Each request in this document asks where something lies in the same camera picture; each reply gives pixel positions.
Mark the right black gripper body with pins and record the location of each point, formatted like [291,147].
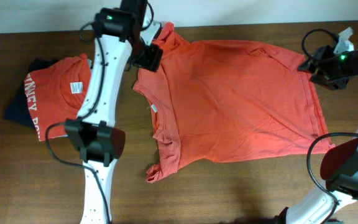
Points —
[334,70]

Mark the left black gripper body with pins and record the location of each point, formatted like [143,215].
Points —
[146,56]

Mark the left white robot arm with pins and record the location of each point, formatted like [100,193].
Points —
[123,37]

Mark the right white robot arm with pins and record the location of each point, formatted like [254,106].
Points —
[338,170]

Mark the folded orange printed t-shirt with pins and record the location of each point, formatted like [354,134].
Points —
[57,92]

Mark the folded navy garment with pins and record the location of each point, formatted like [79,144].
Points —
[16,110]

